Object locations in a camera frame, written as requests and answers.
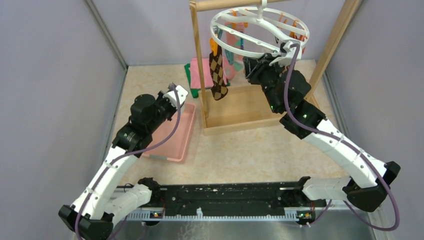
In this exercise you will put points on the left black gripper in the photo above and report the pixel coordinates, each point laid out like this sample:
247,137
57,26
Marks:
161,98

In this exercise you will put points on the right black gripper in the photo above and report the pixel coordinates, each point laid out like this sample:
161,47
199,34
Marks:
255,67

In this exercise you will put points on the brown argyle sock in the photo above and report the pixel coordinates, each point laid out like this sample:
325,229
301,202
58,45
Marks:
219,89

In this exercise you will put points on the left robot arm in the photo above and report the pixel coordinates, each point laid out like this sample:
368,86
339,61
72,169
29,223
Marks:
94,215

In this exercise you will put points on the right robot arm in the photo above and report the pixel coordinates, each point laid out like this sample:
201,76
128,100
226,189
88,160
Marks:
361,188

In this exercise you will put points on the wooden hanger rack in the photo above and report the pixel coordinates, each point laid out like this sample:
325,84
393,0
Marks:
245,107

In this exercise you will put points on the pink patterned sock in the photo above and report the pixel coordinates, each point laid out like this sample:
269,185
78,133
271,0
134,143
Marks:
234,62

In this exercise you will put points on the green folded cloth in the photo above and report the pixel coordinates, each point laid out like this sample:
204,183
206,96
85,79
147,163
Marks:
194,91

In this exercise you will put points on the pink plastic basket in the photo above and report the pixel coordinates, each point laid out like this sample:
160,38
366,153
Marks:
174,149

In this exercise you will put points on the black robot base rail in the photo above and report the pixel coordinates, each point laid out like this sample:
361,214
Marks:
259,199

